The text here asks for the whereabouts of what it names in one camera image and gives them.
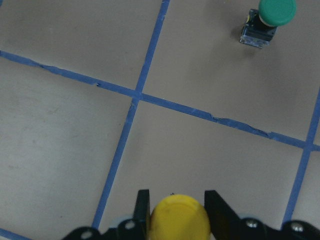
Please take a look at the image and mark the green push button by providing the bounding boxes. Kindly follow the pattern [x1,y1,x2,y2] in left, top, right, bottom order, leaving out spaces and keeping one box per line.
[239,0,297,49]

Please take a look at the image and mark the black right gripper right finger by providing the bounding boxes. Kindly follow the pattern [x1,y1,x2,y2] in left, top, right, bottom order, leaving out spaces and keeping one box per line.
[204,190,240,237]

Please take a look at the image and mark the yellow push button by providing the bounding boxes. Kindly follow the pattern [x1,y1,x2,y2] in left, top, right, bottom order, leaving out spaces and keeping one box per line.
[149,194,211,240]

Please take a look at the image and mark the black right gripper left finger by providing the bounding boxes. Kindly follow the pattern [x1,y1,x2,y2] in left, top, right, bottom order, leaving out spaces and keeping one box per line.
[133,189,151,240]

